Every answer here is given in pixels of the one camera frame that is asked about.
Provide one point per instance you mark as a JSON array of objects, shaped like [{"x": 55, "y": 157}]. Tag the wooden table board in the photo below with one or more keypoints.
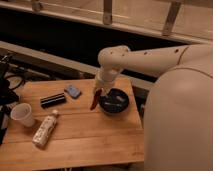
[{"x": 82, "y": 137}]

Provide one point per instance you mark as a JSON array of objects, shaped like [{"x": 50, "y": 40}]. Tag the blue sponge block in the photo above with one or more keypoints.
[{"x": 73, "y": 91}]

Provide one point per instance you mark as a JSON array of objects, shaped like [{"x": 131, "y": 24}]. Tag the clear plastic cup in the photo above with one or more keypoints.
[{"x": 23, "y": 113}]

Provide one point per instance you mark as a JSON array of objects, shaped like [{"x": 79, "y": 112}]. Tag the white plastic bottle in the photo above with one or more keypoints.
[{"x": 44, "y": 131}]

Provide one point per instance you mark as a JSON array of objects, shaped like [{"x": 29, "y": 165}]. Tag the metal railing post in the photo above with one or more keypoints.
[
  {"x": 173, "y": 11},
  {"x": 36, "y": 5},
  {"x": 107, "y": 12}
]

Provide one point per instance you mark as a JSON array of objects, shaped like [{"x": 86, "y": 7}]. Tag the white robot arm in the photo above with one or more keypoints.
[{"x": 178, "y": 118}]

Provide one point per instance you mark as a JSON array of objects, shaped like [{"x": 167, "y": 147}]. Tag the black equipment with cables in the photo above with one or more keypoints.
[{"x": 7, "y": 94}]

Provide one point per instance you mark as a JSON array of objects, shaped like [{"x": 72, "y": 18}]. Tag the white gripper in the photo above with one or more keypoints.
[{"x": 104, "y": 79}]

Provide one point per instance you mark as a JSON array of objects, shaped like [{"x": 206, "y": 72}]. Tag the black rectangular box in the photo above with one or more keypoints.
[{"x": 53, "y": 100}]

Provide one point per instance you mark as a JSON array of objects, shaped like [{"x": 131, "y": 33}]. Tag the black ceramic bowl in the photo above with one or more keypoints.
[{"x": 116, "y": 101}]

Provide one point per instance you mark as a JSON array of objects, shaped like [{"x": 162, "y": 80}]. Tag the red chili pepper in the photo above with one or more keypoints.
[{"x": 94, "y": 103}]

